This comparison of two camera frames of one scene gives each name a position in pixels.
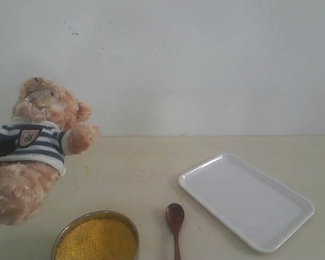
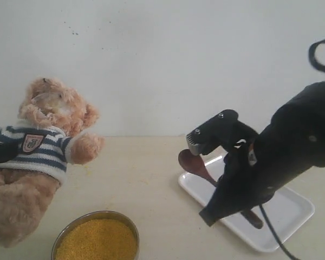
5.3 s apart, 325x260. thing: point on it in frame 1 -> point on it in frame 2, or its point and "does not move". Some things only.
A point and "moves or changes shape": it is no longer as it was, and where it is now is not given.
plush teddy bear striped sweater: x=49 y=125 moves or changes shape
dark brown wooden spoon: x=175 y=214 -> x=195 y=163
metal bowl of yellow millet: x=102 y=235 does not move
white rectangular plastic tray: x=253 y=205 does not move
